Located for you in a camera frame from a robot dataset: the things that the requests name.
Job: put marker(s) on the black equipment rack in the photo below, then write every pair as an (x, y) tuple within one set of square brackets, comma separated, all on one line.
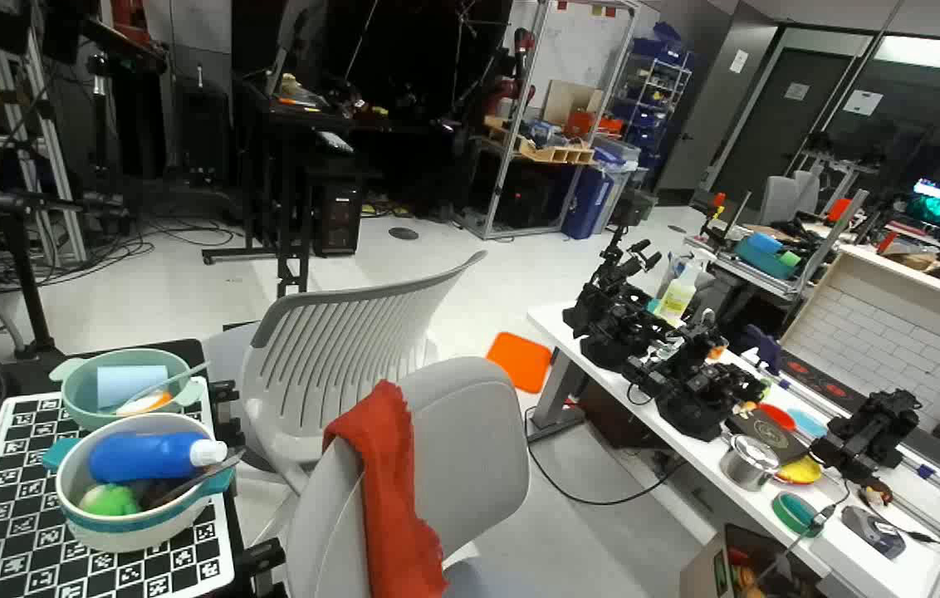
[(279, 169)]

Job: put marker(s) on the green ball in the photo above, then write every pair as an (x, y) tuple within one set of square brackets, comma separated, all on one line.
[(108, 498)]

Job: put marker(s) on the metal shelving unit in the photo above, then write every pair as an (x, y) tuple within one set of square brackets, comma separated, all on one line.
[(32, 134)]

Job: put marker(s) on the grey fabric office chair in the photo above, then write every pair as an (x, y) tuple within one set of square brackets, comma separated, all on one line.
[(470, 476)]

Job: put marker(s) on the small metal pot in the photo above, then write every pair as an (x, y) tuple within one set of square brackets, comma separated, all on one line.
[(747, 462)]

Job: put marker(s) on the orange floor marker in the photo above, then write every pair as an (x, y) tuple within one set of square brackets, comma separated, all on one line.
[(523, 361)]

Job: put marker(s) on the white slatted plastic chair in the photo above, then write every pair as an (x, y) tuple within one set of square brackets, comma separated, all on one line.
[(315, 354)]

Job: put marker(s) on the green round lid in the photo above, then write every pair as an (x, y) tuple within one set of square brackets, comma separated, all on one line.
[(795, 513)]

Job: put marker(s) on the blue recycling bin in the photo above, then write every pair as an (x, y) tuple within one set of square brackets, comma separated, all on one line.
[(590, 196)]

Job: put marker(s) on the blue plastic bottle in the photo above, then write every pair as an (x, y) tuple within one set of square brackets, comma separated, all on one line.
[(154, 455)]

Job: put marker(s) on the far teal bowl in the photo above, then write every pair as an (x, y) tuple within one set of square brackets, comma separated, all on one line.
[(94, 389)]

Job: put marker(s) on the teal storage box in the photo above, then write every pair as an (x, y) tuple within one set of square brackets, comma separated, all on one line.
[(767, 252)]

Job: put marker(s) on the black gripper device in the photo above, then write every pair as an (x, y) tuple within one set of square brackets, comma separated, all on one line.
[(867, 437)]

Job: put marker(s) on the black camera rig pile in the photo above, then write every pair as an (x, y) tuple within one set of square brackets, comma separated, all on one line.
[(670, 362)]

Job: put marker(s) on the checkerboard marker tray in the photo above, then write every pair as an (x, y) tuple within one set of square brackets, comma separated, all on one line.
[(42, 552)]

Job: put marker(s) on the yellow toy plate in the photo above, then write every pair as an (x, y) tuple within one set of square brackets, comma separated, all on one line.
[(801, 474)]

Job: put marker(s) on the grey mouse-like object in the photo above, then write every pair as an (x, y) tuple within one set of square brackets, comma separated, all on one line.
[(878, 533)]

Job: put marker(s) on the near teal-rimmed bowl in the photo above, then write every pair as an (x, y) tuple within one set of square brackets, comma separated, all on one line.
[(164, 506)]

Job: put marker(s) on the white brick-pattern panel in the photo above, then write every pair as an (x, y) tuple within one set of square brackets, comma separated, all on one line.
[(874, 322)]

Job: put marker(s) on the orange-red cloth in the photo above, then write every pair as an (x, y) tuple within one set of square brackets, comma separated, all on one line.
[(398, 547)]

